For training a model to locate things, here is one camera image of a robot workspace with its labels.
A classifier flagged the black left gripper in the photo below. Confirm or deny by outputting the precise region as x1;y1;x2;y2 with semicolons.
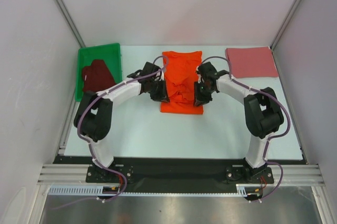
148;78;170;103

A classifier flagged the orange t-shirt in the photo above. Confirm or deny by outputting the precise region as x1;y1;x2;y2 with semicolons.
160;51;204;115

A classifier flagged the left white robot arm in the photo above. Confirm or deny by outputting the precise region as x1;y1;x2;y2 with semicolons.
73;62;169;182

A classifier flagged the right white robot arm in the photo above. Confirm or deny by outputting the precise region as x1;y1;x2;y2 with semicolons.
194;62;284;183

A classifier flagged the green plastic bin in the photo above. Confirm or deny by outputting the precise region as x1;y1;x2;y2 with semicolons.
74;43;122;102

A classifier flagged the dark red t-shirt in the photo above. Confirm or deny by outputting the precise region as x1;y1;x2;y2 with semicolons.
82;60;116;92

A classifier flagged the folded pink t-shirt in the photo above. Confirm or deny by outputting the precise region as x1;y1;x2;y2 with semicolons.
225;47;279;79

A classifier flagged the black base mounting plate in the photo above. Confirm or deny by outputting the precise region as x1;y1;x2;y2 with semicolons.
54;156;274;193

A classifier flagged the white slotted cable duct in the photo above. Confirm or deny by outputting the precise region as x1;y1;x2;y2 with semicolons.
48;184;262;197

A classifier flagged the aluminium frame rail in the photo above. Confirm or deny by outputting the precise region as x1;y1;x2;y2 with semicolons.
37;164;325;187

